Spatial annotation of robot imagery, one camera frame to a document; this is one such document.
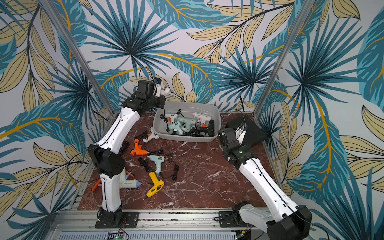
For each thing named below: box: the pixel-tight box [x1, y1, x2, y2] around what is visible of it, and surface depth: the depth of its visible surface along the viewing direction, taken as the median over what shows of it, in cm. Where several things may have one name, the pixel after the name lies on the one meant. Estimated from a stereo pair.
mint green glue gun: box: [148, 155, 165, 174], surface depth 94 cm
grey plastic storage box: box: [152, 101, 222, 143], surface depth 111 cm
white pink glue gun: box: [191, 112, 212, 124], surface depth 116 cm
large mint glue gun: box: [175, 117, 199, 133], surface depth 112 cm
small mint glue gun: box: [168, 121, 184, 136], surface depth 106 cm
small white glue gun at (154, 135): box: [143, 127, 159, 143], surface depth 105 cm
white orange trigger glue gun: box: [164, 113, 179, 124], surface depth 115 cm
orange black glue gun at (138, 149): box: [131, 138, 148, 156], surface depth 98 cm
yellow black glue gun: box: [146, 171, 165, 198], surface depth 84 cm
